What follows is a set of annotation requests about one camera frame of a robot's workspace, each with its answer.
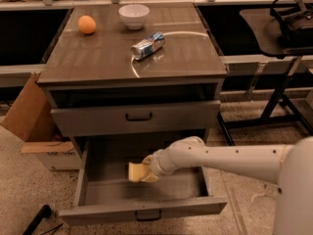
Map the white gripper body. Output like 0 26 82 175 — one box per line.
150 149 173 177

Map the yellow sponge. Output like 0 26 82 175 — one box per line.
128 163 150 182

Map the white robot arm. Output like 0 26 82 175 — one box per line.
141 136 313 235

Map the open middle drawer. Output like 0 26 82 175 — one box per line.
60 131 227 226

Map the closed top drawer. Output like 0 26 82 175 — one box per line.
51 101 220 137

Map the grey drawer cabinet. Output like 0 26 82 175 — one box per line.
38 3 227 152

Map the black stand leg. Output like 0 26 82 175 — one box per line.
22 205 52 235

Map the crushed blue soda can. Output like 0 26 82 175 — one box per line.
131 31 165 61

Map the cardboard box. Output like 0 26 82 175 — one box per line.
2 73 81 170

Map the white bowl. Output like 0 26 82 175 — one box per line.
118 4 150 29

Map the orange fruit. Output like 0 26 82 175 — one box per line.
77 16 96 34

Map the black side table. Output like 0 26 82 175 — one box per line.
217 9 313 146

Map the black headset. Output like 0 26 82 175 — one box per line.
270 0 313 48

